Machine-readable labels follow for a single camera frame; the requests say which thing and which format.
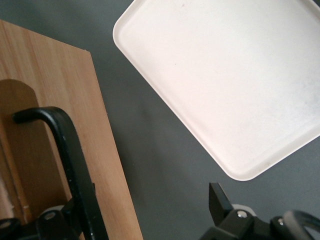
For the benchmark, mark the beige rectangular tray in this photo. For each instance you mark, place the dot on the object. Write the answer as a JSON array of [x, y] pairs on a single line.
[[212, 75]]

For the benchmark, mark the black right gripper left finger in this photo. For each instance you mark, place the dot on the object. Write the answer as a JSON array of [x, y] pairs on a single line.
[[55, 225]]

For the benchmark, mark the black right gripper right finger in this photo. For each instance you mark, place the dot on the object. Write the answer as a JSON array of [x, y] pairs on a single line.
[[225, 225]]

